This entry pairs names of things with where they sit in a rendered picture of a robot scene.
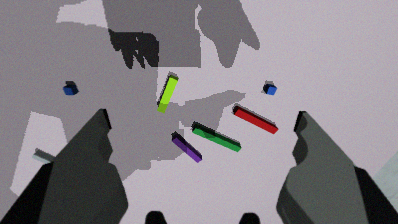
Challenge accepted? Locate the red rod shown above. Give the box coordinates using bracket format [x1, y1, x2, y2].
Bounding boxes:
[233, 106, 278, 134]

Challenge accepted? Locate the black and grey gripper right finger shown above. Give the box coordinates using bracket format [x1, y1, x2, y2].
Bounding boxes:
[276, 111, 398, 224]

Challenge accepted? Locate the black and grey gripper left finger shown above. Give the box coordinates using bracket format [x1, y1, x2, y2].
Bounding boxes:
[0, 109, 129, 224]

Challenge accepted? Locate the purple rod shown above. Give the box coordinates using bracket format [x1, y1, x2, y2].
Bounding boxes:
[172, 134, 202, 162]

